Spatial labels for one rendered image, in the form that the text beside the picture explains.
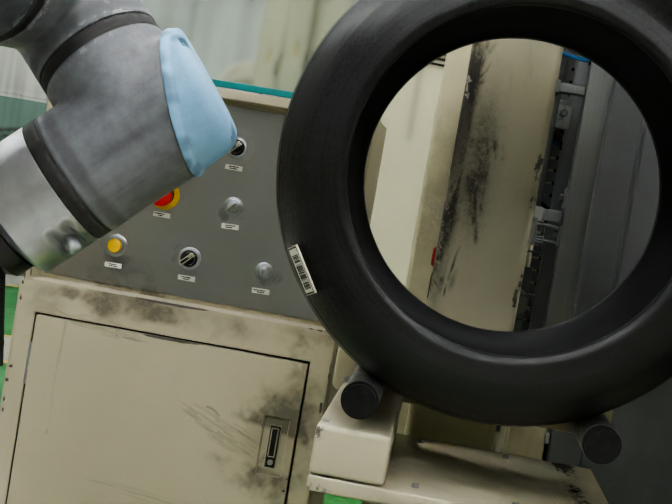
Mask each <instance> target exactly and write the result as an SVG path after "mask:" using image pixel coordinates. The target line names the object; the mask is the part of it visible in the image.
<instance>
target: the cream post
mask: <svg viewBox="0 0 672 504"><path fill-rule="evenodd" d="M563 49H564V47H561V46H558V45H554V44H551V43H547V42H542V41H537V40H529V39H496V40H489V41H483V42H479V43H475V44H472V48H471V53H470V59H469V66H468V71H467V77H466V83H465V89H464V94H463V100H462V105H461V111H460V117H459V122H458V128H457V134H456V140H455V145H454V151H453V157H452V163H451V168H450V174H449V180H448V186H447V192H446V198H445V203H444V209H443V214H442V220H441V226H440V232H439V238H438V243H437V249H436V255H435V261H434V266H433V272H432V278H431V284H430V289H429V295H428V301H427V306H429V307H430V308H432V309H433V310H435V311H437V312H439V313H440V314H442V315H444V316H446V317H448V318H450V319H453V320H455V321H458V322H460V323H463V324H466V325H469V326H473V327H477V328H482V329H487V330H494V331H513V330H514V325H515V319H516V313H517V308H518V302H519V296H520V291H521V285H522V280H523V274H524V268H525V263H526V257H527V251H528V246H529V240H530V234H531V229H532V223H533V218H534V212H535V206H536V201H537V195H538V189H539V184H540V178H541V173H542V167H543V161H544V156H545V150H546V144H547V139H548V133H549V128H550V122H551V116H552V111H553V105H554V99H555V94H556V88H557V83H558V77H559V71H560V66H561V60H562V54H563ZM496 426H497V425H489V424H483V423H477V422H472V421H467V420H463V419H459V418H456V417H452V416H449V415H446V414H443V413H440V412H437V411H434V410H432V409H429V408H427V407H424V406H422V405H416V404H411V403H410V404H409V410H408V416H407V422H406V427H405V433H404V435H409V436H415V437H420V438H425V439H431V440H436V441H442V442H447V443H452V444H458V445H463V446H469V447H474V448H479V449H485V450H490V451H492V448H493V443H494V437H495V432H496Z"/></svg>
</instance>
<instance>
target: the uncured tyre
mask: <svg viewBox="0 0 672 504"><path fill-rule="evenodd" d="M496 39H529V40H537V41H542V42H547V43H551V44H554V45H558V46H561V47H564V48H566V49H569V50H571V51H573V52H576V53H578V54H580V55H582V56H583V57H585V58H587V59H589V60H590V61H592V62H593V63H595V64H596V65H598V66H599V67H601V68H602V69H603V70H605V71H606V72H607V73H608V74H609V75H611V76H612V77H613V78H614V79H615V80H616V81H617V82H618V83H619V84H620V85H621V86H622V87H623V89H624V90H625V91H626V92H627V93H628V95H629V96H630V97H631V99H632V100H633V101H634V103H635V104H636V106H637V107H638V109H639V111H640V112H641V114H642V116H643V118H644V120H645V122H646V124H647V127H648V129H649V131H650V134H651V137H652V140H653V143H654V147H655V151H656V155H657V161H658V168H659V200H658V207H657V213H656V217H655V221H654V225H653V228H652V231H651V234H650V237H649V239H648V242H647V244H646V246H645V248H644V250H643V252H642V254H641V256H640V258H639V259H638V261H637V262H636V264H635V266H634V267H633V268H632V270H631V271H630V273H629V274H628V275H627V276H626V278H625V279H624V280H623V281H622V282H621V283H620V284H619V285H618V287H617V288H616V289H614V290H613V291H612V292H611V293H610V294H609V295H608V296H607V297H606V298H604V299H603V300H602V301H600V302H599V303H598V304H596V305H595V306H593V307H592V308H590V309H589V310H587V311H585V312H584V313H582V314H580V315H578V316H576V317H574V318H572V319H569V320H567V321H564V322H562V323H559V324H556V325H552V326H549V327H545V328H540V329H535V330H528V331H494V330H487V329H482V328H477V327H473V326H469V325H466V324H463V323H460V322H458V321H455V320H453V319H450V318H448V317H446V316H444V315H442V314H440V313H439V312H437V311H435V310H433V309H432V308H430V307H429V306H427V305H426V304H424V303H423V302H422V301H420V300H419V299H418V298H417V297H416V296H414V295H413V294H412V293H411V292H410V291H409V290H408V289H407V288H406V287H405V286H404V285H403V284H402V283H401V282H400V281H399V279H398V278H397V277H396V276H395V274H394V273H393V272H392V270H391V269H390V267H389V266H388V264H387V263H386V261H385V260H384V258H383V256H382V254H381V252H380V250H379V248H378V246H377V244H376V242H375V239H374V237H373V234H372V231H371V228H370V224H369V220H368V216H367V211H366V204H365V191H364V180H365V168H366V161H367V156H368V152H369V148H370V144H371V141H372V138H373V135H374V133H375V130H376V128H377V126H378V123H379V121H380V119H381V117H382V116H383V114H384V112H385V110H386V109H387V107H388V106H389V104H390V103H391V101H392V100H393V98H394V97H395V96H396V95H397V93H398V92H399V91H400V90H401V89H402V88H403V86H404V85H405V84H406V83H407V82H408V81H409V80H410V79H411V78H412V77H414V76H415V75H416V74H417V73H418V72H419V71H421V70H422V69H423V68H425V67H426V66H427V65H429V64H430V63H432V62H433V61H435V60H437V59H438V58H440V57H442V56H444V55H446V54H448V53H450V52H452V51H454V50H457V49H459V48H462V47H465V46H468V45H471V44H475V43H479V42H483V41H489V40H496ZM276 194H277V208H278V216H279V222H280V228H281V233H282V238H283V242H284V246H285V249H286V253H287V256H288V259H289V262H290V265H291V267H292V270H293V273H294V275H295V277H296V280H297V282H298V284H299V286H300V289H301V291H302V293H303V295H304V296H305V298H306V300H307V302H308V304H309V305H310V307H311V309H312V310H313V312H314V314H315V315H316V317H317V318H318V320H319V321H320V322H321V324H322V325H323V327H324V328H325V329H326V331H327V332H328V333H329V334H330V336H331V337H332V338H333V339H334V341H335V342H336V343H337V344H338V345H339V346H340V347H341V348H342V349H343V350H344V352H345V353H346V354H347V355H348V356H349V357H350V358H352V359H353V360H354V361H355V362H356V363H357V364H358V365H359V366H360V367H361V368H363V369H364V370H365V371H366V372H368V373H369V374H370V375H371V376H373V377H374V378H375V379H377V380H378V381H380V382H381V383H382V384H384V385H385V386H387V387H388V388H390V389H392V390H393V391H395V392H397V393H398V394H400V395H402V396H404V397H406V398H407V399H409V400H411V401H413V402H415V403H418V404H420V405H422V406H424V407H427V408H429V409H432V410H434V411H437V412H440V413H443V414H446V415H449V416H452V417H456V418H459V419H463V420H467V421H472V422H477V423H483V424H489V423H495V424H506V425H523V427H528V426H545V425H554V424H561V423H567V422H572V421H577V420H581V419H585V418H589V417H592V416H596V415H599V414H602V413H605V412H608V411H610V410H613V409H616V408H618V407H620V406H623V405H625V404H627V403H629V402H631V401H633V400H635V399H637V398H639V397H641V396H643V395H645V394H647V393H648V392H650V391H652V390H653V389H655V388H657V387H658V386H660V385H661V384H663V383H664V382H665V381H667V380H668V379H670V378H671V377H672V0H357V1H356V2H355V3H354V4H353V5H352V6H351V7H349V8H348V9H347V11H346V12H345V13H344V14H343V15H342V16H341V17H340V18H339V19H338V20H337V21H336V23H335V24H334V25H333V26H332V27H331V29H330V30H329V31H328V32H327V34H326V35H325V36H324V38H323V39H322V41H321V42H320V43H319V45H318V46H317V48H316V49H315V51H314V53H313V54H312V56H311V58H310V59H309V61H308V63H307V65H306V66H305V68H304V70H303V72H302V74H301V76H300V78H299V80H298V83H297V85H296V87H295V90H294V92H293V95H292V97H291V100H290V103H289V106H288V109H287V112H286V116H285V119H284V123H283V127H282V132H281V137H280V142H279V149H278V157H277V171H276ZM297 244H298V247H299V249H300V252H301V254H302V257H303V259H304V262H305V264H306V267H307V269H308V271H309V274H310V276H311V279H312V281H313V284H314V286H315V289H316V291H317V293H314V294H311V295H308V296H306V293H305V291H304V288H303V286H302V283H301V281H300V278H299V276H298V273H297V271H296V268H295V266H294V264H293V261H292V259H291V256H290V254H289V251H288V248H290V247H292V246H294V245H297Z"/></svg>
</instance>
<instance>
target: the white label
mask: <svg viewBox="0 0 672 504"><path fill-rule="evenodd" d="M288 251H289V254H290V256H291V259H292V261H293V264H294V266H295V268H296V271H297V273H298V276H299V278H300V281H301V283H302V286H303V288H304V291H305V293H306V296H308V295H311V294H314V293H317V291H316V289H315V286H314V284H313V281H312V279H311V276H310V274H309V271H308V269H307V267H306V264H305V262H304V259H303V257H302V254H301V252H300V249H299V247H298V244H297V245H294V246H292V247H290V248H288Z"/></svg>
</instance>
